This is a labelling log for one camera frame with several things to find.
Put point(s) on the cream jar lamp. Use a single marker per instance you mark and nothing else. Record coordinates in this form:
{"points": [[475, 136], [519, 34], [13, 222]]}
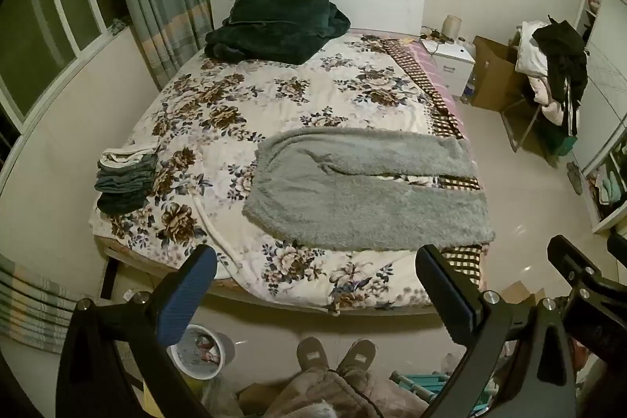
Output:
{"points": [[452, 27]]}

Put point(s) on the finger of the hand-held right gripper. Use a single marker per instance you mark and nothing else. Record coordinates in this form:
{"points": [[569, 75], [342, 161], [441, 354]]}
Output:
{"points": [[575, 264]]}

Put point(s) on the white bed headboard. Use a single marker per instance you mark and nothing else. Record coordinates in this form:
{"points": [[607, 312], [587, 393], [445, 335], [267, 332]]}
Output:
{"points": [[382, 9]]}

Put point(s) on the white framed window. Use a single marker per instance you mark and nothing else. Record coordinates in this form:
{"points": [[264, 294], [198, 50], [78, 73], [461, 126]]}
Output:
{"points": [[54, 6]]}

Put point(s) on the person's slipper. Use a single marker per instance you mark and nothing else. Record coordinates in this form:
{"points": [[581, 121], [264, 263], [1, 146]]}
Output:
{"points": [[313, 355], [357, 357]]}

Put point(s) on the pink garment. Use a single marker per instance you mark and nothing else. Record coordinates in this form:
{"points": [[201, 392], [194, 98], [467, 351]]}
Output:
{"points": [[547, 99]]}

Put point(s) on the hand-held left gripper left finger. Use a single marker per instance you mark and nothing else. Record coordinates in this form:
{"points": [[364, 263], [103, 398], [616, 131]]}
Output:
{"points": [[188, 295]]}

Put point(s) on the white wardrobe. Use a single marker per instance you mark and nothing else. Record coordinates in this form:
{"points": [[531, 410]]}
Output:
{"points": [[605, 50]]}

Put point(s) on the person's brown fleece robe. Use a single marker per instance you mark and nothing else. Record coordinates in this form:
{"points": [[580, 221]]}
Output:
{"points": [[333, 396]]}

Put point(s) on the grey fluffy pants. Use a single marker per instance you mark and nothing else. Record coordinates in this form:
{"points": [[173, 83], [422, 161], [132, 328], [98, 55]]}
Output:
{"points": [[352, 202]]}

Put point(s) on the teal metal rack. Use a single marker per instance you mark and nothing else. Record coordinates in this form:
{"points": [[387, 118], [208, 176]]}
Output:
{"points": [[421, 383]]}

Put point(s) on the folding chair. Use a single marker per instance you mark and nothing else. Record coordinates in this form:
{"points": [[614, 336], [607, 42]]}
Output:
{"points": [[519, 117]]}

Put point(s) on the brown cardboard box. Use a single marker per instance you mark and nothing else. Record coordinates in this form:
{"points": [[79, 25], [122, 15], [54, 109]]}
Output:
{"points": [[492, 75]]}

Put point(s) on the dark green blanket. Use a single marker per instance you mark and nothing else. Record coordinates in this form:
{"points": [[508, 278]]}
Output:
{"points": [[274, 26]]}

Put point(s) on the checkered bed sheet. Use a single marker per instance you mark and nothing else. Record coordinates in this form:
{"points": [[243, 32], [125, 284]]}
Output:
{"points": [[443, 114]]}

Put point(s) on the white nightstand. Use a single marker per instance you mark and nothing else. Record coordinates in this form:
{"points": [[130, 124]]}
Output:
{"points": [[455, 63]]}

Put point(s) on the black garment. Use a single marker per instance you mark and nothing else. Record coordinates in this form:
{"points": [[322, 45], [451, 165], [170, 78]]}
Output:
{"points": [[566, 65]]}

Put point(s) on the floral bed quilt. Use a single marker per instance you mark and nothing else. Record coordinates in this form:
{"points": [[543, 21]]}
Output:
{"points": [[220, 114]]}

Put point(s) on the striped curtain hem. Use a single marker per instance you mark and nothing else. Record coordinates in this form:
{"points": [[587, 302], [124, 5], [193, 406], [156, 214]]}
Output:
{"points": [[34, 305]]}

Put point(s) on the white trash bin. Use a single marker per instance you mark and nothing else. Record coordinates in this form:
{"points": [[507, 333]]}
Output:
{"points": [[203, 357]]}

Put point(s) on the person's left slipper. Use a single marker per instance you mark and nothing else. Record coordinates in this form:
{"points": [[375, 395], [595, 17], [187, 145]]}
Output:
{"points": [[313, 355]]}

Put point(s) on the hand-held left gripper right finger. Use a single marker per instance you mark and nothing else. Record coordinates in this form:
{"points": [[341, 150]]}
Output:
{"points": [[443, 300]]}

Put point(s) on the stack of folded clothes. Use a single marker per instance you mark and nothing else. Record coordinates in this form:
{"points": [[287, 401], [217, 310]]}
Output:
{"points": [[125, 180]]}

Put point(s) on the pair of floor slippers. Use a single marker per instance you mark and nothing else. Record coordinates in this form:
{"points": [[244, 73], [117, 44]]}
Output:
{"points": [[575, 178]]}

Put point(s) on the person's right slipper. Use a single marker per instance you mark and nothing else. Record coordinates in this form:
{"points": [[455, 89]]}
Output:
{"points": [[357, 357]]}

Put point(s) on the green storage bin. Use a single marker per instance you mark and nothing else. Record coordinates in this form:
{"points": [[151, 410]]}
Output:
{"points": [[556, 141]]}

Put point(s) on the white garment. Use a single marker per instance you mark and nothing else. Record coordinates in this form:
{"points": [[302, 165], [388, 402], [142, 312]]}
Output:
{"points": [[531, 50]]}

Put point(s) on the pink bed sheet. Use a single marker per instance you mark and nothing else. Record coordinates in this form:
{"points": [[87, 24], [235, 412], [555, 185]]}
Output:
{"points": [[431, 65]]}

